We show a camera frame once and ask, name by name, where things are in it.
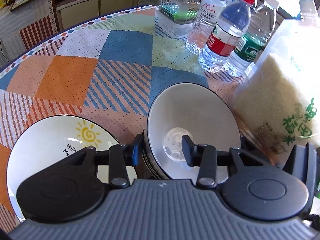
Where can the large white ribbed bowl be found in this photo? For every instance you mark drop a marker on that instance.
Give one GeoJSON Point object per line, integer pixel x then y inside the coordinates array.
{"type": "Point", "coordinates": [185, 109]}

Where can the white label water bottle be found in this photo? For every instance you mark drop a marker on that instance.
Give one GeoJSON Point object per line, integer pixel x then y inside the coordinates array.
{"type": "Point", "coordinates": [205, 22]}

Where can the green label water bottle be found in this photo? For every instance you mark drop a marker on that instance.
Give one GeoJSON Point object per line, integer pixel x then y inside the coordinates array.
{"type": "Point", "coordinates": [261, 27]}

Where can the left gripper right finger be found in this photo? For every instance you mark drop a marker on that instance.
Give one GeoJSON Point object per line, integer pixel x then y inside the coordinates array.
{"type": "Point", "coordinates": [204, 157]}

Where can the clear bag of rice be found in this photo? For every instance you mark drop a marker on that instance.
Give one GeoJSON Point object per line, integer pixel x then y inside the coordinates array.
{"type": "Point", "coordinates": [279, 103]}

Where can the colourful patchwork tablecloth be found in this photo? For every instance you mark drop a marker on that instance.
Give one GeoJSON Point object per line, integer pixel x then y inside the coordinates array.
{"type": "Point", "coordinates": [107, 70]}

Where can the clear plastic container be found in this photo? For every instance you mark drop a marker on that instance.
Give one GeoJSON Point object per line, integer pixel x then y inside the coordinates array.
{"type": "Point", "coordinates": [166, 27]}

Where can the white sun plate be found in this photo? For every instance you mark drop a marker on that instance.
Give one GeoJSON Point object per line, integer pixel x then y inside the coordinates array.
{"type": "Point", "coordinates": [46, 142]}

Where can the white plastic basket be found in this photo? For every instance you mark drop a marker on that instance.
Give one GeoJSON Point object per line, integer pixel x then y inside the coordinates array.
{"type": "Point", "coordinates": [180, 11]}

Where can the red label water bottle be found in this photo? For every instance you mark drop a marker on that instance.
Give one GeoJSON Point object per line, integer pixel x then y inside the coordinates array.
{"type": "Point", "coordinates": [231, 25]}

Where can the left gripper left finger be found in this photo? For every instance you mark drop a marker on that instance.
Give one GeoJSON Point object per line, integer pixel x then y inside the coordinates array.
{"type": "Point", "coordinates": [121, 156]}

